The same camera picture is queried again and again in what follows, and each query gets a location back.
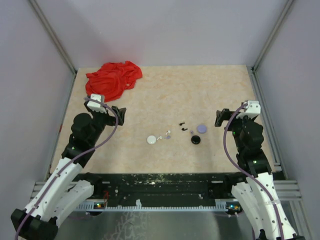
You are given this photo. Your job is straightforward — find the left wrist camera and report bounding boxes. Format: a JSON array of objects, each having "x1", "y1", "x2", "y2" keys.
[{"x1": 87, "y1": 93, "x2": 107, "y2": 114}]

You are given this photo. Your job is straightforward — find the black earbud case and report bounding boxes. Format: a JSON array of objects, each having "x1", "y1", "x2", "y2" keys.
[{"x1": 191, "y1": 135, "x2": 201, "y2": 145}]

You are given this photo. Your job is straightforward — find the purple earbud case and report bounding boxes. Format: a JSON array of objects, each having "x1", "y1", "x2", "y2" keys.
[{"x1": 196, "y1": 124, "x2": 208, "y2": 134}]

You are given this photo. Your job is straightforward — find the white earbud case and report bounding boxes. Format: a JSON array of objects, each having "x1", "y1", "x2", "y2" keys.
[{"x1": 146, "y1": 135, "x2": 157, "y2": 145}]

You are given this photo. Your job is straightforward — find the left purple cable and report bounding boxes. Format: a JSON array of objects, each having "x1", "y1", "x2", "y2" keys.
[{"x1": 13, "y1": 96, "x2": 118, "y2": 240}]

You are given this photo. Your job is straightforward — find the red cloth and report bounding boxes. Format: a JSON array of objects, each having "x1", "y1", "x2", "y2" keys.
[{"x1": 85, "y1": 61, "x2": 143, "y2": 102}]

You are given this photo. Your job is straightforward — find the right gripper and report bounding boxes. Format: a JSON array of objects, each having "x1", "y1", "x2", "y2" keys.
[{"x1": 214, "y1": 108, "x2": 255, "y2": 152}]

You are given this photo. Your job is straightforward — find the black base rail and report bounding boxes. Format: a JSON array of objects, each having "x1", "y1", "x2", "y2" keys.
[{"x1": 91, "y1": 173, "x2": 241, "y2": 212}]

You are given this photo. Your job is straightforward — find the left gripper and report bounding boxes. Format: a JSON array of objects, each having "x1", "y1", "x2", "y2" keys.
[{"x1": 85, "y1": 102, "x2": 126, "y2": 145}]

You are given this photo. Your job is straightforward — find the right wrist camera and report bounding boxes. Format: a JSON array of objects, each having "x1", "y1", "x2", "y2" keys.
[{"x1": 236, "y1": 100, "x2": 261, "y2": 120}]

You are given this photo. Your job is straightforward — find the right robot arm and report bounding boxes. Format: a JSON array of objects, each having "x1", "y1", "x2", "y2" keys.
[{"x1": 214, "y1": 105, "x2": 304, "y2": 240}]

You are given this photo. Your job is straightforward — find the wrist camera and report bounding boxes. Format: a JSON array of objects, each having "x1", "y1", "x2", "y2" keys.
[
  {"x1": 87, "y1": 93, "x2": 107, "y2": 114},
  {"x1": 236, "y1": 100, "x2": 261, "y2": 120}
]

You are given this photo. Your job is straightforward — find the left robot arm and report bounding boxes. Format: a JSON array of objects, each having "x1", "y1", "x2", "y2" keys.
[{"x1": 10, "y1": 100, "x2": 127, "y2": 240}]

